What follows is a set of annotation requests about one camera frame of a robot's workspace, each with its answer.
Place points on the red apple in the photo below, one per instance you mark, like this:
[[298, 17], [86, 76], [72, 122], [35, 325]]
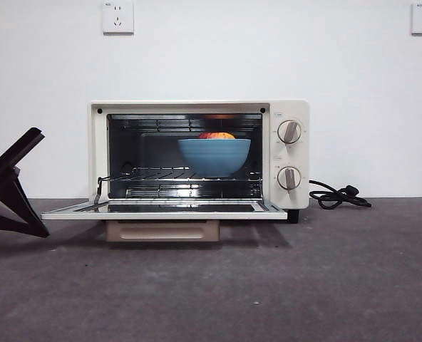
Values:
[[216, 135]]

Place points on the blue bowl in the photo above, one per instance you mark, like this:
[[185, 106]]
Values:
[[214, 158]]

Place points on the beige temperature knob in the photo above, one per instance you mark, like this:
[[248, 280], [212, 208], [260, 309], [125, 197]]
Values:
[[290, 132]]

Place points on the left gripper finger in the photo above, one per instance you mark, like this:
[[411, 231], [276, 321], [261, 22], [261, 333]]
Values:
[[15, 196], [4, 217]]

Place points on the beige timer knob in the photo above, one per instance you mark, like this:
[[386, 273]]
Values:
[[288, 178]]

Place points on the cream toaster oven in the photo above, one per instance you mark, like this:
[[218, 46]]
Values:
[[296, 199]]

